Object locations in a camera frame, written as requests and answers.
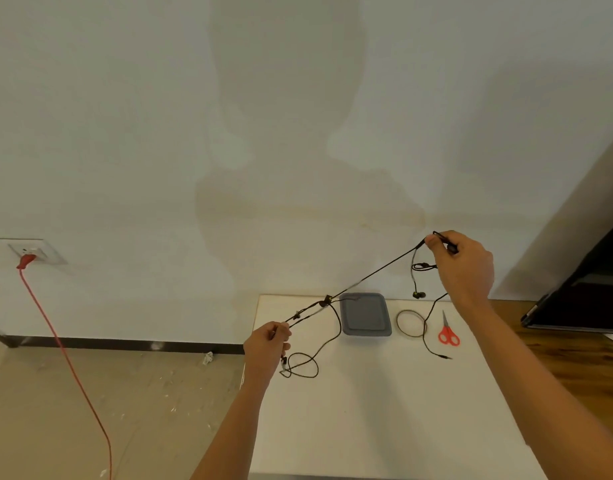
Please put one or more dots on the person's right hand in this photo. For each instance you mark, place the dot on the person's right hand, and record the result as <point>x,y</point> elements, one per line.
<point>466,272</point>

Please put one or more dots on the wooden board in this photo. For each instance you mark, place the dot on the wooden board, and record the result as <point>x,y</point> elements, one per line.
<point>576,374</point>

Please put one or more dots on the white scrap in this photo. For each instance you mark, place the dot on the white scrap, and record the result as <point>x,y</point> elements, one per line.
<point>208,358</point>

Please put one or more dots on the person's left forearm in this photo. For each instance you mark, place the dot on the person's left forearm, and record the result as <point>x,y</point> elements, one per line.
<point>231,439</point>

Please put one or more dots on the black television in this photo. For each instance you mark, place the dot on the black television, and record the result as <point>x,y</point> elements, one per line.
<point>586,294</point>

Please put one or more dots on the white wall socket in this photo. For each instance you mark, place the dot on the white wall socket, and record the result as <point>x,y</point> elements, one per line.
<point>46,252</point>

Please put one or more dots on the person's left hand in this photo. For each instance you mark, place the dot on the person's left hand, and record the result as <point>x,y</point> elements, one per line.
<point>264,352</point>

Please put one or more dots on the person's right forearm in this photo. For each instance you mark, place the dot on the person's right forearm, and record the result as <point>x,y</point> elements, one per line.
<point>536,394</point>

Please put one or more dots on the red scissors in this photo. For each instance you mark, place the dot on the red scissors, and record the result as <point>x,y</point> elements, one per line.
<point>445,327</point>

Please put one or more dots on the grey lidded container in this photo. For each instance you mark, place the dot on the grey lidded container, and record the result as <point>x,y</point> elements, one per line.
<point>365,314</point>

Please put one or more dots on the clear tape roll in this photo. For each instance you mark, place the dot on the clear tape roll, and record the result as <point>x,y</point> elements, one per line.
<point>398,323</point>

